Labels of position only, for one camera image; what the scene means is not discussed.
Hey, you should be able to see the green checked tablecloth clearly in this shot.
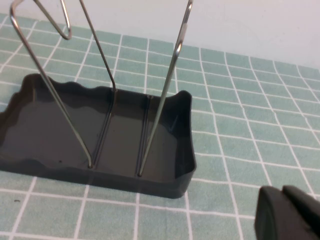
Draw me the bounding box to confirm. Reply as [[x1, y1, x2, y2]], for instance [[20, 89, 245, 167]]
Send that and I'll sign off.
[[0, 13, 320, 240]]

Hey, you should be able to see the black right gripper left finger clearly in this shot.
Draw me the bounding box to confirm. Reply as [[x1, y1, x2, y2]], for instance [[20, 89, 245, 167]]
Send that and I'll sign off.
[[254, 186, 314, 240]]

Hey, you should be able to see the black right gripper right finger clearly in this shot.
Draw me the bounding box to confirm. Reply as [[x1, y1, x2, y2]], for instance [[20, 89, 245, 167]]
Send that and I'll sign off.
[[282, 185, 320, 240]]

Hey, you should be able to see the grey tray wire lid rack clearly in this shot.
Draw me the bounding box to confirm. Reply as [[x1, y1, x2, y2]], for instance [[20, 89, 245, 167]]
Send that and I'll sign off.
[[0, 0, 198, 200]]

